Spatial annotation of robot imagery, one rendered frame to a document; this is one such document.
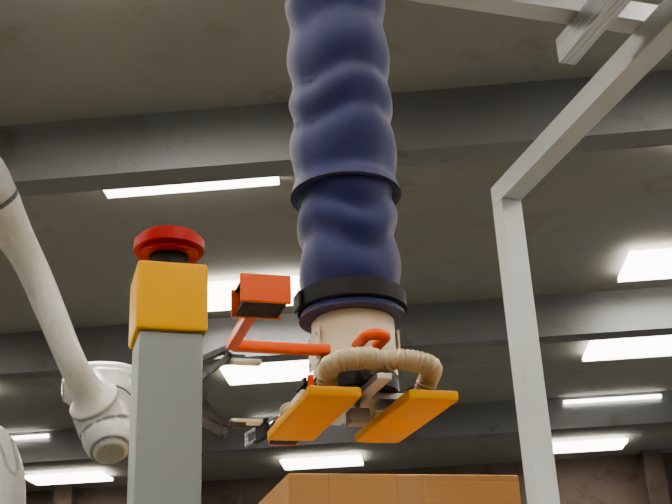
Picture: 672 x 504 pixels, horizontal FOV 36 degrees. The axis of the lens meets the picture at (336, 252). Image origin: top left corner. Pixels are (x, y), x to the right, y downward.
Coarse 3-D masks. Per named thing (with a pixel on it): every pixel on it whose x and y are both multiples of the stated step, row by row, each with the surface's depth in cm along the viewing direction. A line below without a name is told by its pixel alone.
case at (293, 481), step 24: (288, 480) 164; (312, 480) 165; (336, 480) 166; (360, 480) 167; (384, 480) 168; (408, 480) 169; (432, 480) 170; (456, 480) 171; (480, 480) 172; (504, 480) 173
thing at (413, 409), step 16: (400, 400) 193; (416, 400) 190; (432, 400) 190; (448, 400) 191; (384, 416) 201; (400, 416) 200; (416, 416) 200; (432, 416) 201; (368, 432) 211; (384, 432) 211; (400, 432) 212
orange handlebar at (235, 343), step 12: (240, 324) 184; (252, 324) 183; (240, 336) 189; (360, 336) 195; (372, 336) 193; (384, 336) 194; (228, 348) 195; (240, 348) 196; (252, 348) 196; (264, 348) 197; (276, 348) 198; (288, 348) 198; (300, 348) 199; (312, 348) 200; (324, 348) 200
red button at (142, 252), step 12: (156, 228) 101; (168, 228) 100; (180, 228) 101; (144, 240) 100; (156, 240) 100; (168, 240) 100; (180, 240) 100; (192, 240) 101; (144, 252) 101; (156, 252) 101; (168, 252) 101; (180, 252) 101; (192, 252) 102
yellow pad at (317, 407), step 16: (304, 400) 187; (320, 400) 187; (336, 400) 187; (352, 400) 188; (288, 416) 197; (304, 416) 196; (320, 416) 197; (336, 416) 198; (272, 432) 209; (288, 432) 207; (304, 432) 208; (320, 432) 209
